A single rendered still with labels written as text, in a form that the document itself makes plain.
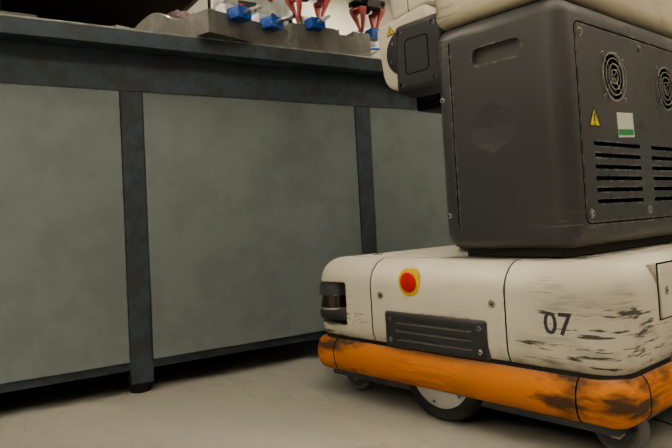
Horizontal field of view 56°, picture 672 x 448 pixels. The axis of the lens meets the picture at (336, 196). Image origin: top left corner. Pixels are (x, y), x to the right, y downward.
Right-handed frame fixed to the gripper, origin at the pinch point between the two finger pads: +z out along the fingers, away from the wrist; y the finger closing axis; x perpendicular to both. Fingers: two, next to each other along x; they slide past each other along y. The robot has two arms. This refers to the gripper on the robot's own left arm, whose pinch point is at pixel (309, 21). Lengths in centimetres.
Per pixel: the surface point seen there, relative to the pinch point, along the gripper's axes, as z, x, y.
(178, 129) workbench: 32, 3, 40
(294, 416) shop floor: 92, 40, 33
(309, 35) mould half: 4.7, 1.8, 1.4
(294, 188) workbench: 46.2, 2.7, 9.6
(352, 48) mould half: 6.9, 1.7, -12.6
